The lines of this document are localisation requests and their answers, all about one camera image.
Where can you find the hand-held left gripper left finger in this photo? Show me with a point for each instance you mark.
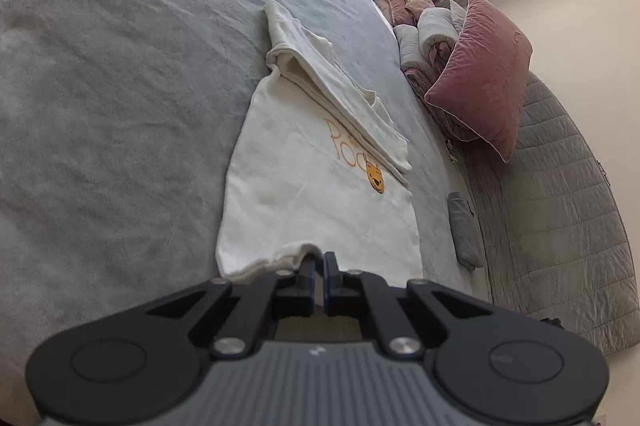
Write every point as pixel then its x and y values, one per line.
pixel 311 278

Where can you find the small black object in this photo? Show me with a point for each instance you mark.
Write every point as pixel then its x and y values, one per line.
pixel 551 322

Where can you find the grey quilted headboard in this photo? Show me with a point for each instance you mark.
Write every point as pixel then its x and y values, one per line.
pixel 550 206

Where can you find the pink cloth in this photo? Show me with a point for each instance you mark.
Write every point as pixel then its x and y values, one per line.
pixel 392 6

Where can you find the white long-sleeve shirt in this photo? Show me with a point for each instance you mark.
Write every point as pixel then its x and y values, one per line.
pixel 300 186

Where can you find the grey bed sheet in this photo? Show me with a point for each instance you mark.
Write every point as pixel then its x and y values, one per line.
pixel 125 81

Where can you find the small beaded trinket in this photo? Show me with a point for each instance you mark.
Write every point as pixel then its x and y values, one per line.
pixel 453 161

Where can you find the pink pillow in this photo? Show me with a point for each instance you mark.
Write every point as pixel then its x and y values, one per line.
pixel 480 76

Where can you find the folded grey sweater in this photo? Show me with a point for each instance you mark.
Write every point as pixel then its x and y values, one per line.
pixel 465 231

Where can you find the folded grey quilt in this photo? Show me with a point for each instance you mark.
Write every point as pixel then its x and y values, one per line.
pixel 435 26

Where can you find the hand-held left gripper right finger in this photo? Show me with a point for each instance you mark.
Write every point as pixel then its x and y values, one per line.
pixel 328 278

